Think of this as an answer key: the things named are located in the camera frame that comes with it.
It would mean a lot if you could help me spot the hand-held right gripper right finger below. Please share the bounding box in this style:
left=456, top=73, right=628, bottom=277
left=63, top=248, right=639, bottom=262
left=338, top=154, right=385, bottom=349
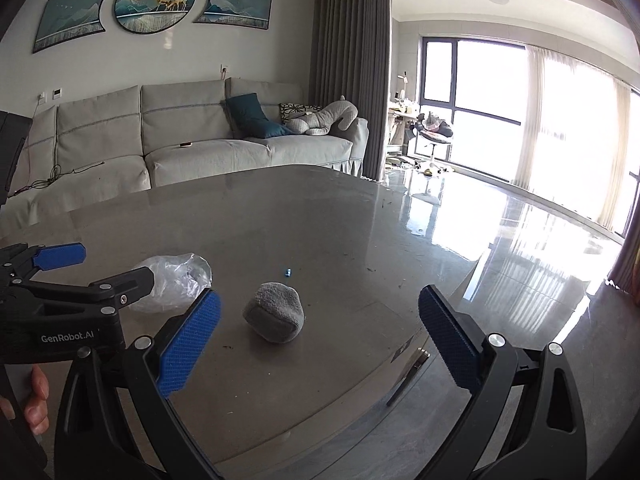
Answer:
left=417, top=284, right=601, bottom=480

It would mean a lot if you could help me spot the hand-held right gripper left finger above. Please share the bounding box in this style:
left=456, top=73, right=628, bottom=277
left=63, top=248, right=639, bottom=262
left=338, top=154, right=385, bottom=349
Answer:
left=54, top=289, right=222, bottom=480

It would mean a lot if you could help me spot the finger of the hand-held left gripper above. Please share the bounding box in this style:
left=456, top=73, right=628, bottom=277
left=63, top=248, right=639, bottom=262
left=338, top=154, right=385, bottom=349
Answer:
left=0, top=241, right=87, bottom=286
left=10, top=266, right=155, bottom=321

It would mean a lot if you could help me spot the clear plastic bag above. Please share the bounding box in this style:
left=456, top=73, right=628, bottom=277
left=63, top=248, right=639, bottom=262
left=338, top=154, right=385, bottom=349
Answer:
left=131, top=253, right=213, bottom=313

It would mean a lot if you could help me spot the grey sock ball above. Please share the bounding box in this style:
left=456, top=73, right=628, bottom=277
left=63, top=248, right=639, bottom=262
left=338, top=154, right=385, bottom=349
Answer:
left=242, top=281, right=305, bottom=344

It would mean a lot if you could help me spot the person's left hand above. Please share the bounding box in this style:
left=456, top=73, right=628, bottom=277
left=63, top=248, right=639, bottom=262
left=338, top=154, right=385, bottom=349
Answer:
left=0, top=364, right=52, bottom=437

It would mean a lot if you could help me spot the dark panel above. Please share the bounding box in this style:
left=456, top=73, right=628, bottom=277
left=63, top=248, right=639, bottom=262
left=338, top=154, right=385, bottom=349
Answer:
left=0, top=111, right=31, bottom=207

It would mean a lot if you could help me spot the light grey sofa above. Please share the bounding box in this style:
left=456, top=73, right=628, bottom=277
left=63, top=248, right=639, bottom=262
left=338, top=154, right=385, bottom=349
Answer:
left=0, top=77, right=371, bottom=226

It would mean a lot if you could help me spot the teal cushion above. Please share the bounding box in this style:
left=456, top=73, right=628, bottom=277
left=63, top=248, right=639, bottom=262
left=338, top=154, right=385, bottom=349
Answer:
left=225, top=92, right=296, bottom=139

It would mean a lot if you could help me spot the round swivel chair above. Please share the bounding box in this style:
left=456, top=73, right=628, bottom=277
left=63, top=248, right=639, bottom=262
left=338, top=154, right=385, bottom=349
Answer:
left=411, top=111, right=457, bottom=182

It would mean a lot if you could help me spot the cluttered balcony desk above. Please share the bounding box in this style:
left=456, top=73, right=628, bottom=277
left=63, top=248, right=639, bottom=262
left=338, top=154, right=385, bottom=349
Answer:
left=387, top=72, right=422, bottom=162

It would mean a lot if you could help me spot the black and white patterned cushion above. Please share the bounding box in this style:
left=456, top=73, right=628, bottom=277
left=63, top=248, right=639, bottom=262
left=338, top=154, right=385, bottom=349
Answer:
left=278, top=102, right=324, bottom=126

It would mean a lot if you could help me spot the sheer white curtain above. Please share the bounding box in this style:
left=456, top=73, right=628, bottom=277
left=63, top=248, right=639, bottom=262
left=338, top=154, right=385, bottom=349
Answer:
left=510, top=42, right=640, bottom=235

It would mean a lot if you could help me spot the grey plush toy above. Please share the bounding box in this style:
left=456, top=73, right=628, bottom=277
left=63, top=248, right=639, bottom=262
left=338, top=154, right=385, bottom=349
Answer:
left=285, top=95, right=360, bottom=136

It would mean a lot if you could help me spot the grey curtain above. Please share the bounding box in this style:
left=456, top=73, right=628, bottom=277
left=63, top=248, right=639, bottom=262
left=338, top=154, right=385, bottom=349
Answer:
left=309, top=0, right=393, bottom=182

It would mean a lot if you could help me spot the thin cable on sofa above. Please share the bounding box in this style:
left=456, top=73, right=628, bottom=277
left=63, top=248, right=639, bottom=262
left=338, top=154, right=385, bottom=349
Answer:
left=12, top=160, right=106, bottom=196

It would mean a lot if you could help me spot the teal curved wall picture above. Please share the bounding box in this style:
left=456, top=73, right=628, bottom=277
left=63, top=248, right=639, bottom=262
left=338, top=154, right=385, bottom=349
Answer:
left=192, top=0, right=275, bottom=29
left=32, top=0, right=119, bottom=55

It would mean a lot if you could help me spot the window with dark frame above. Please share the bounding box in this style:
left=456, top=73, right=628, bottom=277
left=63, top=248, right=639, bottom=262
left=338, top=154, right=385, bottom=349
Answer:
left=420, top=35, right=531, bottom=184

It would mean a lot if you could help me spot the round wall picture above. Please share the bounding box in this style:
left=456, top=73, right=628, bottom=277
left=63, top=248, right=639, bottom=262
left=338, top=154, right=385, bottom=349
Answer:
left=115, top=0, right=200, bottom=36

